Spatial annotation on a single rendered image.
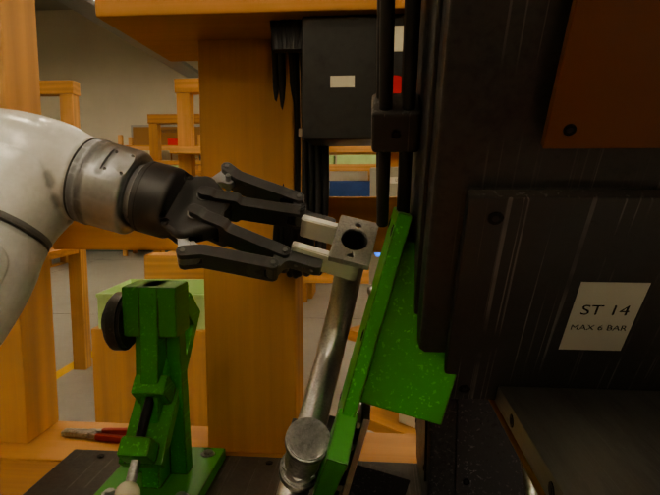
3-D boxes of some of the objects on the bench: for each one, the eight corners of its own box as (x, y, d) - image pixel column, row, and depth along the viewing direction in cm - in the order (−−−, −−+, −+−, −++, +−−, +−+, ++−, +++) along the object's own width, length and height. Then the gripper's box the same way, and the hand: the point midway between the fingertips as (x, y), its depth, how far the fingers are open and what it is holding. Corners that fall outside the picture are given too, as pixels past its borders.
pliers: (160, 433, 93) (160, 426, 92) (146, 448, 87) (146, 440, 87) (72, 428, 94) (72, 421, 94) (54, 442, 89) (53, 435, 89)
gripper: (94, 230, 49) (350, 302, 48) (169, 119, 59) (384, 177, 58) (111, 275, 56) (339, 341, 54) (177, 168, 65) (371, 221, 64)
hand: (329, 247), depth 56 cm, fingers closed on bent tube, 3 cm apart
